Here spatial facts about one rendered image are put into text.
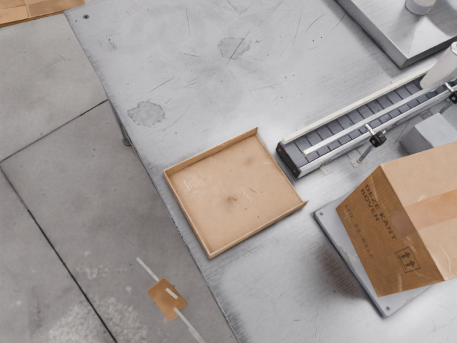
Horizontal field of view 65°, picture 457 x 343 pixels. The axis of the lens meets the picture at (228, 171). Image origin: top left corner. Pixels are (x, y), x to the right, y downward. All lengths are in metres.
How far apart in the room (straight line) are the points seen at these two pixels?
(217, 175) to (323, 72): 0.52
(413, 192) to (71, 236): 1.54
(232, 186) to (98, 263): 1.01
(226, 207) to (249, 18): 0.71
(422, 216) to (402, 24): 0.84
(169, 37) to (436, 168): 0.90
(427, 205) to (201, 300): 1.20
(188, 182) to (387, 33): 0.85
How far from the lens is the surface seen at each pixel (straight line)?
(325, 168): 1.07
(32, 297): 1.91
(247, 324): 0.92
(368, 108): 1.17
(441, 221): 0.79
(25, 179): 2.11
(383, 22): 1.44
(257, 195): 0.99
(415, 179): 0.80
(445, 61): 1.22
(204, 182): 0.99
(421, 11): 1.53
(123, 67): 1.24
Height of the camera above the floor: 1.75
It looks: 65 degrees down
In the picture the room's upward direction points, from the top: 9 degrees clockwise
